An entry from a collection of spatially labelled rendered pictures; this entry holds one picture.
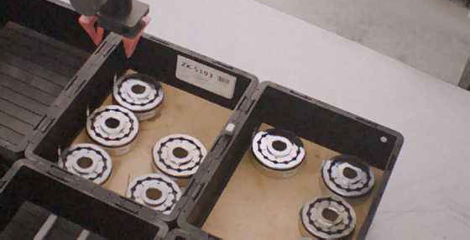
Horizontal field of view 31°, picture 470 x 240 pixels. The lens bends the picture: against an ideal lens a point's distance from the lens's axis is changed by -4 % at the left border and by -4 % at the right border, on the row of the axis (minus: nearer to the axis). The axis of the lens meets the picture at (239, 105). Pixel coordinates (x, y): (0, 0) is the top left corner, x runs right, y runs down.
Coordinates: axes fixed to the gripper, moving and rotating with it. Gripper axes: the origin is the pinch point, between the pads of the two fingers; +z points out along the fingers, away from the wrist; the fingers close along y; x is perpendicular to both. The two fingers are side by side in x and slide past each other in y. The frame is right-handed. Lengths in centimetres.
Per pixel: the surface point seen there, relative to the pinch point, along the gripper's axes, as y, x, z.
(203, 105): 12.0, 16.1, 24.0
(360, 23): 19, 161, 111
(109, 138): 1.1, -3.5, 20.5
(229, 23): 2, 56, 38
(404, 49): 38, 155, 111
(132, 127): 3.6, 1.1, 20.7
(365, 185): 48, 10, 21
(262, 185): 30.2, 2.7, 23.9
